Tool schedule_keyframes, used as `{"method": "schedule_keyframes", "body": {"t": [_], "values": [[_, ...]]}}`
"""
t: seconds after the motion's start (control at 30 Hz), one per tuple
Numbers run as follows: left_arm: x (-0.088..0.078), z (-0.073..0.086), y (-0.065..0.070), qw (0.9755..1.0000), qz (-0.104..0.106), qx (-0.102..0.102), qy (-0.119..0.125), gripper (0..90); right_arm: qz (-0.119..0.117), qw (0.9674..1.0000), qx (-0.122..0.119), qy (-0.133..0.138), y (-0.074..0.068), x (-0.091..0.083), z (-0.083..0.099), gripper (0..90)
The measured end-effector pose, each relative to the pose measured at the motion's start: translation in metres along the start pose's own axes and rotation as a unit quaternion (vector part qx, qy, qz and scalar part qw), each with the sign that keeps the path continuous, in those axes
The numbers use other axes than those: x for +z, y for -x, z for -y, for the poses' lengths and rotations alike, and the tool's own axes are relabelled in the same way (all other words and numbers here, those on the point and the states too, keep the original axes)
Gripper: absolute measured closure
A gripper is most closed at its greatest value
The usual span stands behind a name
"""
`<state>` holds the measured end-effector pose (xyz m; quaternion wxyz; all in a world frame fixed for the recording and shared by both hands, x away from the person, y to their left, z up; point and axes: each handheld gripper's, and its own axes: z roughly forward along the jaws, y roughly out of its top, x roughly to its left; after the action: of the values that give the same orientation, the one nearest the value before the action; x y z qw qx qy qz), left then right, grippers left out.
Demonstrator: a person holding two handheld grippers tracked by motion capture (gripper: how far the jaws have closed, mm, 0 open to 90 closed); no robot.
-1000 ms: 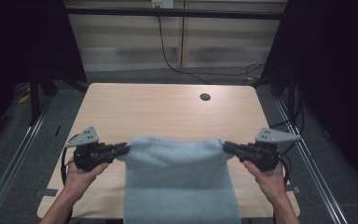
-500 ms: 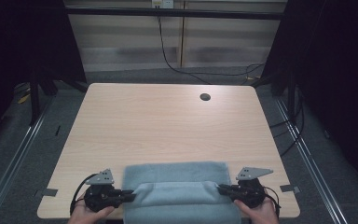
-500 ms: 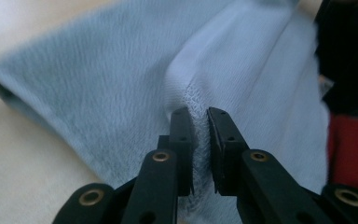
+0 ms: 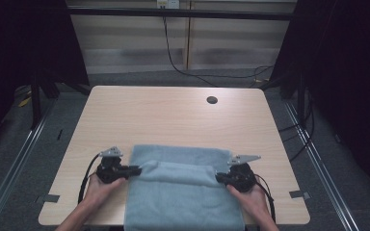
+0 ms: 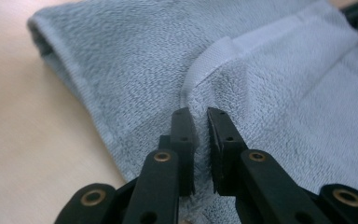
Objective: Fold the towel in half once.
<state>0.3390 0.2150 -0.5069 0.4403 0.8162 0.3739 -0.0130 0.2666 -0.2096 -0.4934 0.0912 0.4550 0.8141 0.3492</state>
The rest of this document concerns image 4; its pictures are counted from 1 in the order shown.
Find black metal stand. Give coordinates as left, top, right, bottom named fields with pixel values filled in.
left=29, top=75, right=43, bottom=131

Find black floor cables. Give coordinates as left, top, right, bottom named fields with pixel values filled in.
left=277, top=90, right=316, bottom=163

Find black horizontal frame bar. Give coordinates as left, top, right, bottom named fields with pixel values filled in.
left=66, top=7, right=299, bottom=21

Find person's left hand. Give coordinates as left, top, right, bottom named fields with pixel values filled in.
left=82, top=175, right=127, bottom=210

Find yellow object on floor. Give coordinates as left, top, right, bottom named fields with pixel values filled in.
left=17, top=95, right=33, bottom=109

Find person's right hand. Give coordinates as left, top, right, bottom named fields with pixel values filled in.
left=225, top=184, right=272, bottom=220

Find grey tape piece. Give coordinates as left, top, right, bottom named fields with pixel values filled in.
left=288, top=190, right=312, bottom=200
left=34, top=193, right=61, bottom=204

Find aluminium floor rail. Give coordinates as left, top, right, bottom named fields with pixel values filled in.
left=283, top=101, right=362, bottom=231
left=0, top=97, right=58, bottom=231

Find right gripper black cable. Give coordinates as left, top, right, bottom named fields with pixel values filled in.
left=253, top=173, right=277, bottom=223

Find light blue terry towel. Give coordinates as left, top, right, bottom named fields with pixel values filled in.
left=123, top=143, right=246, bottom=231

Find white power outlet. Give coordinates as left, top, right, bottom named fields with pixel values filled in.
left=156, top=0, right=181, bottom=10

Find dark curtain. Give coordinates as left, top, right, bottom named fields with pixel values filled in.
left=0, top=0, right=91, bottom=162
left=269, top=0, right=370, bottom=200

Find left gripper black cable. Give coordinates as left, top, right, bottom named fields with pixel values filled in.
left=77, top=152, right=101, bottom=205

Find black wall cable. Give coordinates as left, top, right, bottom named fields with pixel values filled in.
left=162, top=8, right=275, bottom=89

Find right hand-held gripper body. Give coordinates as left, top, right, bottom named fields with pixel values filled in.
left=225, top=154, right=262, bottom=193

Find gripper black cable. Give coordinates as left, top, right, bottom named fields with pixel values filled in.
left=77, top=152, right=101, bottom=205
left=253, top=173, right=277, bottom=223

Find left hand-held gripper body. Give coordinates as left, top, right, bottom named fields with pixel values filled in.
left=95, top=145, right=131, bottom=185

